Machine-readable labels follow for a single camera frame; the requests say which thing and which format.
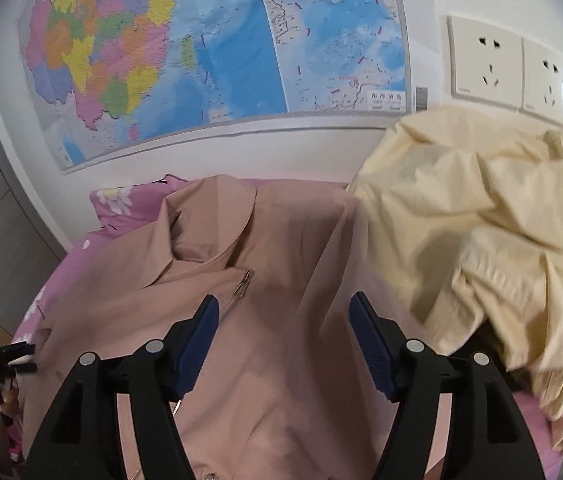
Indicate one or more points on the cream yellow garment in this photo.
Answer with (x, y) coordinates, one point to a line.
(461, 200)

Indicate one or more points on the tan jacket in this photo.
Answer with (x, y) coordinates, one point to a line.
(271, 360)

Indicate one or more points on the white wall socket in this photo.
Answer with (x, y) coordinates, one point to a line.
(484, 60)
(546, 82)

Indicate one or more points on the pink floral bedsheet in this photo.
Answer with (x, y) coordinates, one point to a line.
(126, 206)

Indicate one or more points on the colourful wall map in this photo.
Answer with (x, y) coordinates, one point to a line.
(231, 35)

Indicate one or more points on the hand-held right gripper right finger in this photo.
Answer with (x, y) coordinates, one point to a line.
(369, 340)

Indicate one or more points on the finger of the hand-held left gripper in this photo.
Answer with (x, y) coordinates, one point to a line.
(16, 355)

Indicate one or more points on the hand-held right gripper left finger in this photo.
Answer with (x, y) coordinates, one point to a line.
(200, 340)

